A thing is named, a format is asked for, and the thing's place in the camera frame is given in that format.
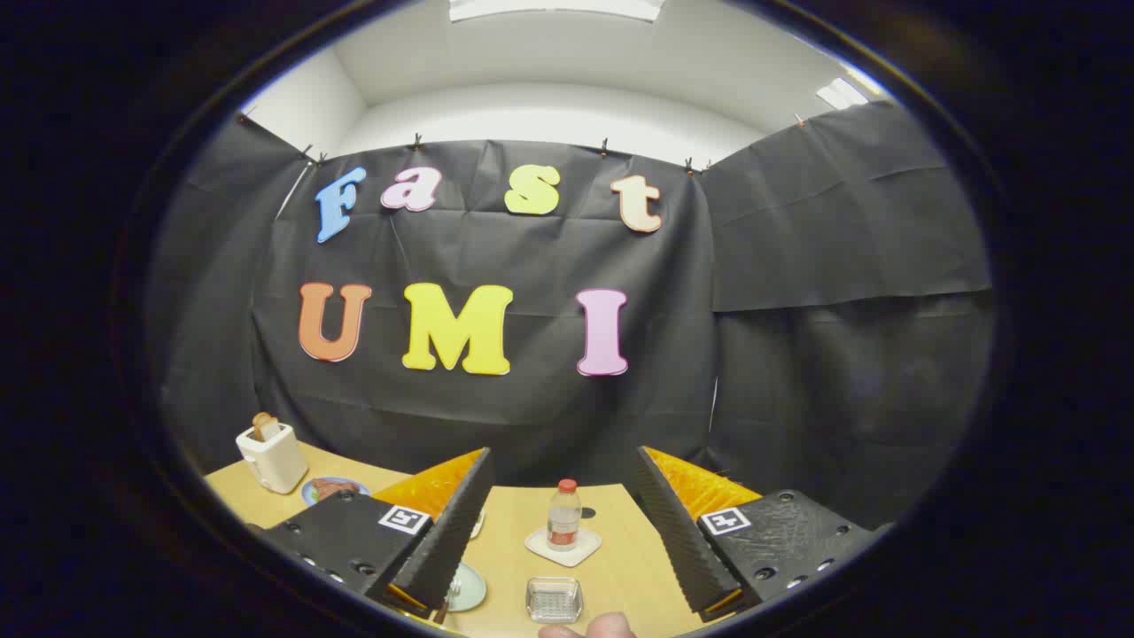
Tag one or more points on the brown bread slice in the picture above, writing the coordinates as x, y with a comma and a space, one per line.
264, 427

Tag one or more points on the long ceiling light panel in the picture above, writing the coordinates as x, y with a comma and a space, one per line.
556, 8

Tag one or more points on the clear bottle with red cap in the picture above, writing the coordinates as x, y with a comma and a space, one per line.
563, 518

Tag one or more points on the white square coaster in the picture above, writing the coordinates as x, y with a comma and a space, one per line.
567, 555

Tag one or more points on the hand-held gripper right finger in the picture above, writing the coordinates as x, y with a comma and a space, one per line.
673, 532

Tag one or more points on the blue plate with food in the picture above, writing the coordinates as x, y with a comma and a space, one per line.
332, 489

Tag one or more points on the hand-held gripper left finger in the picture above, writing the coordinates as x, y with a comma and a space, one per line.
461, 523

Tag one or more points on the cream white toaster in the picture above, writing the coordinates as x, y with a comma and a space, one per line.
275, 461

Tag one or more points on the small ceiling light panel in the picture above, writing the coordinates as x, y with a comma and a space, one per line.
842, 92

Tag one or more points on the pale green plate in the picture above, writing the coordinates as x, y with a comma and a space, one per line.
471, 589

